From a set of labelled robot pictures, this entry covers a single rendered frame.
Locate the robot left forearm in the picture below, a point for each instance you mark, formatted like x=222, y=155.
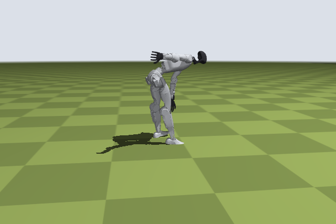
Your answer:
x=172, y=89

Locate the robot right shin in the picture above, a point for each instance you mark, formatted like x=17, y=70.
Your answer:
x=168, y=121

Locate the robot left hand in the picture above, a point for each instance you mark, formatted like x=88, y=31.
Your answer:
x=173, y=104

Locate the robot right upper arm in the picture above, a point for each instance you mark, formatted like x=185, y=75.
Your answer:
x=185, y=58

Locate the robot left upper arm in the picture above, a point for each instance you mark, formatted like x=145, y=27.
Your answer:
x=174, y=76

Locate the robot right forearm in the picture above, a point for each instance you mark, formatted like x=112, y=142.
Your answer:
x=171, y=57

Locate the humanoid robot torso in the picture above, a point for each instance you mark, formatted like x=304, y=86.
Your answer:
x=167, y=67

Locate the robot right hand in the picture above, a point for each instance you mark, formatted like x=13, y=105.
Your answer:
x=159, y=56

